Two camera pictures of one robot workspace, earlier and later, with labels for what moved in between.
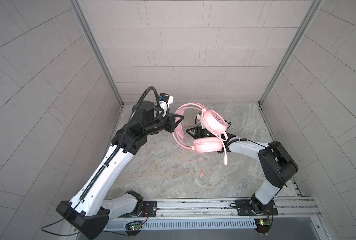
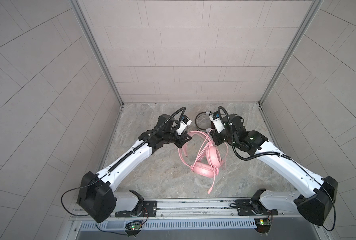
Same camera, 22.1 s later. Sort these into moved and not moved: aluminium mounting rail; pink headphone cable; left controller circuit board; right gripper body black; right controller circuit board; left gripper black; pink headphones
Moved: right gripper body black; pink headphones; pink headphone cable; left gripper black
Not moved: aluminium mounting rail; left controller circuit board; right controller circuit board
